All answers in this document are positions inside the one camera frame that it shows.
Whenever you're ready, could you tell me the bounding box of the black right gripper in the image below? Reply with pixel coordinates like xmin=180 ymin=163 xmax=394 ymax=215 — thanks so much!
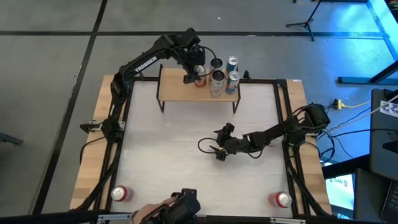
xmin=209 ymin=123 xmax=253 ymax=161

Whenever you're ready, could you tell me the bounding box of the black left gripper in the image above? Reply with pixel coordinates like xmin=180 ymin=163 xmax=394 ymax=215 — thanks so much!
xmin=183 ymin=46 xmax=206 ymax=84

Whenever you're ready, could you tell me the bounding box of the blue silver Red Bull can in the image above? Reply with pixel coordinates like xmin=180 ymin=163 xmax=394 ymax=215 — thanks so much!
xmin=224 ymin=70 xmax=241 ymax=96
xmin=225 ymin=55 xmax=239 ymax=74

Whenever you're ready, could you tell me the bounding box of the black handheld device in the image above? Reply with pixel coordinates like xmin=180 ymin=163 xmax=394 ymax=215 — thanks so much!
xmin=149 ymin=188 xmax=201 ymax=224

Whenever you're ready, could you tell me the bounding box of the person's hand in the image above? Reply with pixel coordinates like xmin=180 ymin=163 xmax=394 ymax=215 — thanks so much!
xmin=132 ymin=195 xmax=178 ymax=224

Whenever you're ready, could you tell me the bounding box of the black table clamp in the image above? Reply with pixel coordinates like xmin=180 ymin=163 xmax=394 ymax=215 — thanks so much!
xmin=80 ymin=122 xmax=103 ymax=134

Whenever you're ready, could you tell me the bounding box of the lit monitor screen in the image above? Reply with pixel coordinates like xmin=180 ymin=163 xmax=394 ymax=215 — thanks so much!
xmin=325 ymin=173 xmax=356 ymax=218

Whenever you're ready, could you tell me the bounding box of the black tripod stand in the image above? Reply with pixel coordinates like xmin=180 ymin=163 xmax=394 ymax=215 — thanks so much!
xmin=285 ymin=0 xmax=323 ymax=42

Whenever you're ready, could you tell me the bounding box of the printed marker tag paper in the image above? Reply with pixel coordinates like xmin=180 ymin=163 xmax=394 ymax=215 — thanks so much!
xmin=379 ymin=100 xmax=398 ymax=118

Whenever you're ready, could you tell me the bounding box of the dark keyboard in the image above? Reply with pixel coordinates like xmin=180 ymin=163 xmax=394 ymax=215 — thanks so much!
xmin=381 ymin=180 xmax=398 ymax=223

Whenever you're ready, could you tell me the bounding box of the grey chair leg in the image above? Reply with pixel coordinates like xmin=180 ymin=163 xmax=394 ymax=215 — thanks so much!
xmin=0 ymin=132 xmax=24 ymax=146

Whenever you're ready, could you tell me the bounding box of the wooden shelf with black frame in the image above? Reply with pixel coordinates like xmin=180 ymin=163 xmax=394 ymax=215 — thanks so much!
xmin=156 ymin=63 xmax=242 ymax=114

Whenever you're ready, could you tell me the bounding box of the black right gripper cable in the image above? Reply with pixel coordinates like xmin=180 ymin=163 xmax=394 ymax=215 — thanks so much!
xmin=198 ymin=138 xmax=224 ymax=156

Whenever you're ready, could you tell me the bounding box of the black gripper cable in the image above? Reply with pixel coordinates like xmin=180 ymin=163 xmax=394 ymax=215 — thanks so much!
xmin=198 ymin=138 xmax=224 ymax=156
xmin=197 ymin=45 xmax=218 ymax=78

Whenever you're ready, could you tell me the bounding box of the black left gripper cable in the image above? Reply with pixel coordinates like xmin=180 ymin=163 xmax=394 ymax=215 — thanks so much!
xmin=197 ymin=45 xmax=218 ymax=78

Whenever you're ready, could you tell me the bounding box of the black metal table frame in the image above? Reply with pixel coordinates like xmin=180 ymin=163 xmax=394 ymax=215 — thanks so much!
xmin=70 ymin=70 xmax=332 ymax=224

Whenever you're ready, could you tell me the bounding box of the silver mounting bracket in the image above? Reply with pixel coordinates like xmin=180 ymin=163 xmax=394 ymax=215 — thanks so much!
xmin=97 ymin=213 xmax=134 ymax=223
xmin=269 ymin=217 xmax=307 ymax=224

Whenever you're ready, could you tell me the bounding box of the black table power cable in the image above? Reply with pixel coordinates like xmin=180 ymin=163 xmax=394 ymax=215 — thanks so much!
xmin=80 ymin=136 xmax=108 ymax=164

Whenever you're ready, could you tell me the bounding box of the yellow extension cord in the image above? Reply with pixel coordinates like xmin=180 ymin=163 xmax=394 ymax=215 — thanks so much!
xmin=331 ymin=98 xmax=373 ymax=110

